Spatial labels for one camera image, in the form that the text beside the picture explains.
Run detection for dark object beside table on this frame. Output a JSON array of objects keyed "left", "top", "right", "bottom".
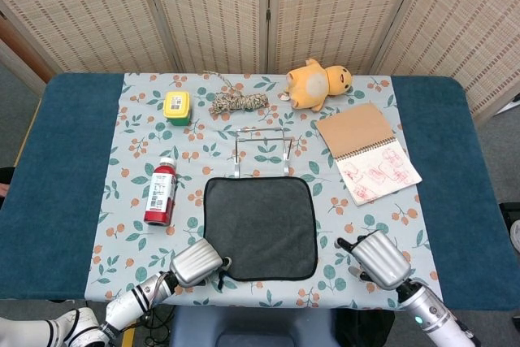
[{"left": 0, "top": 167, "right": 15, "bottom": 197}]

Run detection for yellow plush toy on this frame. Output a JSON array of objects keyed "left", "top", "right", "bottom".
[{"left": 279, "top": 58, "right": 353, "bottom": 112}]

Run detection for bundled braided rope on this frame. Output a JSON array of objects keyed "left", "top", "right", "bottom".
[{"left": 201, "top": 72, "right": 271, "bottom": 116}]

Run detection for yellow lidded green container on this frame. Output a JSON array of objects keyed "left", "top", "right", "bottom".
[{"left": 162, "top": 90, "right": 192, "bottom": 126}]

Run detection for black floor cables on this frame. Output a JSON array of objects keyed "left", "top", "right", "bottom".
[{"left": 137, "top": 306, "right": 176, "bottom": 347}]

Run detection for woven folding screen panel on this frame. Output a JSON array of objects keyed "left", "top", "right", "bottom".
[
  {"left": 266, "top": 0, "right": 431, "bottom": 76},
  {"left": 140, "top": 0, "right": 271, "bottom": 76},
  {"left": 369, "top": 0, "right": 520, "bottom": 120},
  {"left": 0, "top": 0, "right": 182, "bottom": 76}
]

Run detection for floral patterned tablecloth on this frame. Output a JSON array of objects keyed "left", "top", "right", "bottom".
[{"left": 84, "top": 72, "right": 444, "bottom": 310}]

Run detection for spiral notebook with brown cover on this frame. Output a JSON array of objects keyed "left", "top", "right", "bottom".
[{"left": 314, "top": 103, "right": 423, "bottom": 206}]

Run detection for blue table cover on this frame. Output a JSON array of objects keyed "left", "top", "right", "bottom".
[{"left": 0, "top": 72, "right": 511, "bottom": 311}]

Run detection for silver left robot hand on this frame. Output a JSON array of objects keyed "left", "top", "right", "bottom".
[{"left": 169, "top": 238, "right": 232, "bottom": 288}]

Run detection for red drink bottle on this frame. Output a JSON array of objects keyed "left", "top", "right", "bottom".
[{"left": 143, "top": 157, "right": 178, "bottom": 227}]

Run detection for small metal wire rack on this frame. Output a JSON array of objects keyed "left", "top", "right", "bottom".
[{"left": 233, "top": 128, "right": 293, "bottom": 180}]

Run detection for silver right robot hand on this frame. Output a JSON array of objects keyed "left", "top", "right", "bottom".
[{"left": 336, "top": 229, "right": 412, "bottom": 292}]

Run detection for yellow floor strip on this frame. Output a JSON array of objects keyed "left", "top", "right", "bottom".
[{"left": 121, "top": 324, "right": 138, "bottom": 347}]

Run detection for brown wooden door frame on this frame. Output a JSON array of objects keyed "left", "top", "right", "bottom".
[{"left": 0, "top": 11, "right": 54, "bottom": 84}]

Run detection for black box on floor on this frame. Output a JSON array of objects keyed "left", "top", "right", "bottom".
[{"left": 498, "top": 202, "right": 520, "bottom": 222}]

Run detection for dark grey blue cloth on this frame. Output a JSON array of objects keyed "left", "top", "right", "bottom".
[{"left": 202, "top": 176, "right": 319, "bottom": 292}]

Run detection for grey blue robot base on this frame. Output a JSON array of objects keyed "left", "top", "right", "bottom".
[{"left": 170, "top": 306, "right": 338, "bottom": 347}]

